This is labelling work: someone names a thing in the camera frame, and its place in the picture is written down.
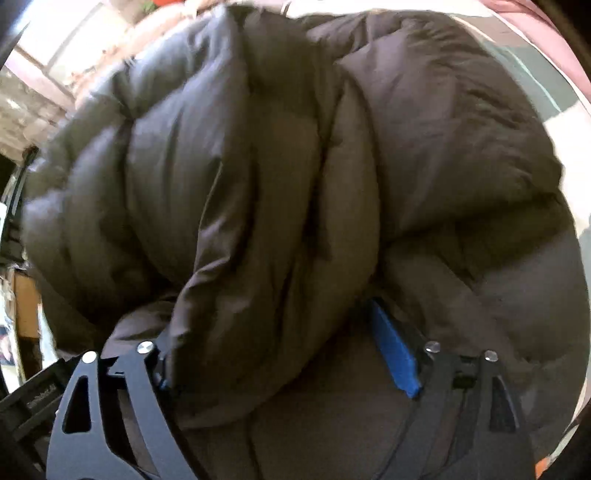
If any brown hooded puffer jacket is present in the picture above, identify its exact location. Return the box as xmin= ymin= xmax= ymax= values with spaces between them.
xmin=21 ymin=2 xmax=583 ymax=480

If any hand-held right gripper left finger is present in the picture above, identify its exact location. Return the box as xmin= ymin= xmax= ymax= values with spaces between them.
xmin=46 ymin=340 xmax=188 ymax=480

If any plaid blanket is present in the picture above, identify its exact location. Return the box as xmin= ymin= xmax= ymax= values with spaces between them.
xmin=489 ymin=28 xmax=591 ymax=137

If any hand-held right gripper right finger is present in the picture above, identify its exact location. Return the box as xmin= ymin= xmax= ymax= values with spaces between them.
xmin=369 ymin=298 xmax=528 ymax=480

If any yellow wooden cabinet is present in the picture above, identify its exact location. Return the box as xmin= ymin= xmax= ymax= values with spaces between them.
xmin=11 ymin=271 xmax=45 ymax=341

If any pink floral lace curtain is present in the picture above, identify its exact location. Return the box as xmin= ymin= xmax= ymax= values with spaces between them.
xmin=0 ymin=0 xmax=158 ymax=160

